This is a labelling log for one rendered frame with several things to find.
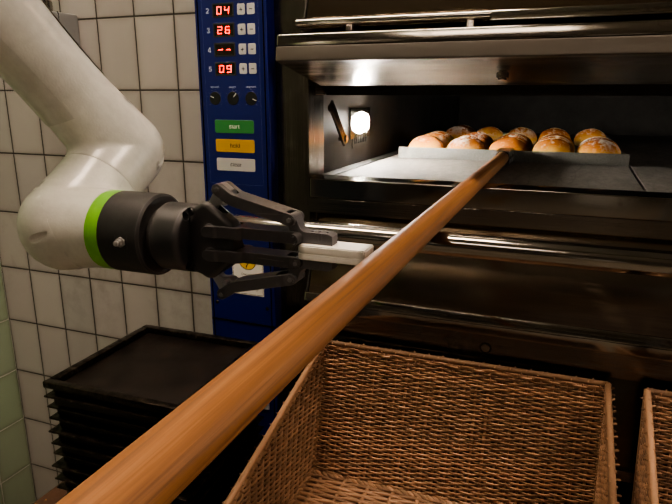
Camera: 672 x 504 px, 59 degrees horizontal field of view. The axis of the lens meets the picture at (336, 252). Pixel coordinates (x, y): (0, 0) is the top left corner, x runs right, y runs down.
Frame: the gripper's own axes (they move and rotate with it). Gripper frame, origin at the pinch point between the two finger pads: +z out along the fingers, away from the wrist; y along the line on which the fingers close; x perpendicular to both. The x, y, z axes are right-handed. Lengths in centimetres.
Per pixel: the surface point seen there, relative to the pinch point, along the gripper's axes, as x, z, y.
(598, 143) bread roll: -102, 26, -4
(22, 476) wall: -52, -118, 92
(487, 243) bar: -18.3, 12.5, 2.3
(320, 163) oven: -61, -28, -1
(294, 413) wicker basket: -37, -23, 43
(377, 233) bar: -18.4, -1.5, 2.3
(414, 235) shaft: -5.0, 6.7, -1.2
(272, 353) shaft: 26.1, 6.4, -1.2
